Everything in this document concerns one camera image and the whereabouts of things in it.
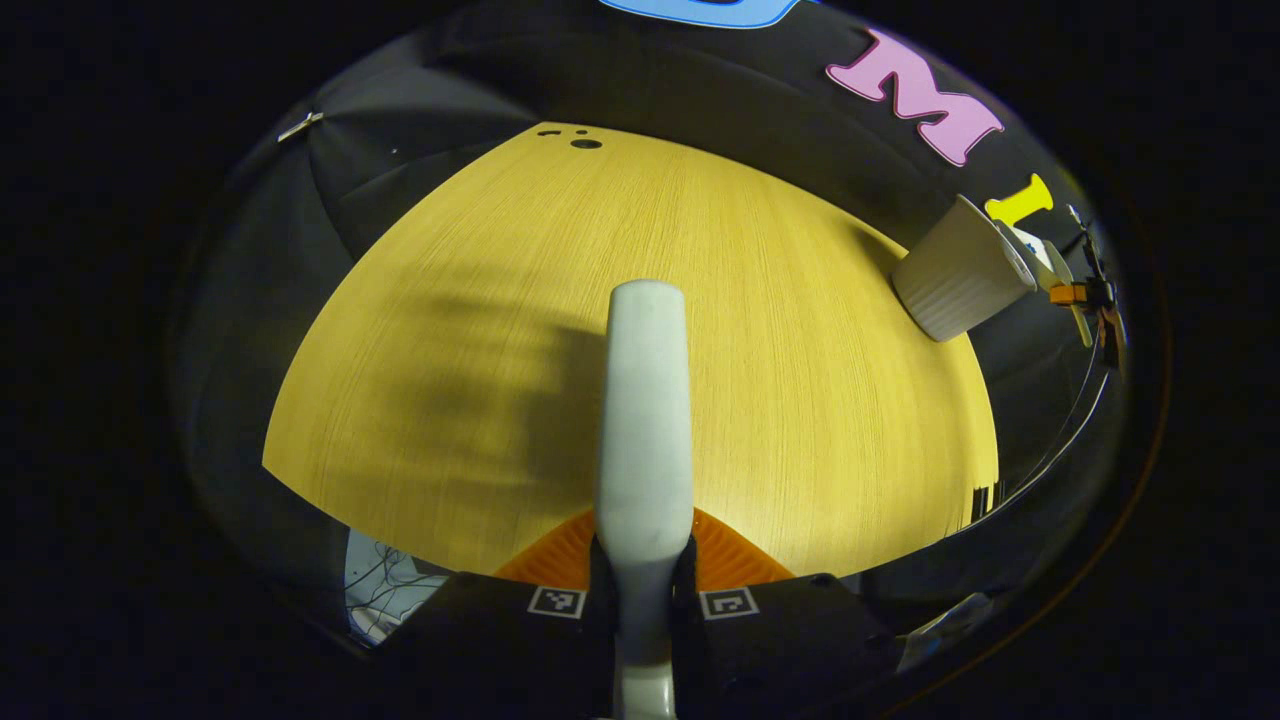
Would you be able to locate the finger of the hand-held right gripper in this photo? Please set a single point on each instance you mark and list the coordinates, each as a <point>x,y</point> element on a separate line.
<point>1066,293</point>

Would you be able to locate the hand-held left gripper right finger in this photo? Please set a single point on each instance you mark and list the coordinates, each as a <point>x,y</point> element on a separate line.
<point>790,640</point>

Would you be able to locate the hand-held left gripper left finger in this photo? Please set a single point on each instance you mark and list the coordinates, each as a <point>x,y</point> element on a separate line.
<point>500,630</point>

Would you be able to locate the white ribbed garbage bin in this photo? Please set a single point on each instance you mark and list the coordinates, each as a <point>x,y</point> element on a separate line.
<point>955,280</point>

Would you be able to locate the small white broom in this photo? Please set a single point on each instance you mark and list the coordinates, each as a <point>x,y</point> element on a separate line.
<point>645,420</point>

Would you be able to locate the wooden desktop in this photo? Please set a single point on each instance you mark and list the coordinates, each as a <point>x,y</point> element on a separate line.
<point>780,400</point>

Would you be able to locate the small metal cloth clip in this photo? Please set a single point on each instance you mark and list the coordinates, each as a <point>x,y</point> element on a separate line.
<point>300,125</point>

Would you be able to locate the grey metal desk bracket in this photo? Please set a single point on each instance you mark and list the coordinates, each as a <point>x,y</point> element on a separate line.
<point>945,625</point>

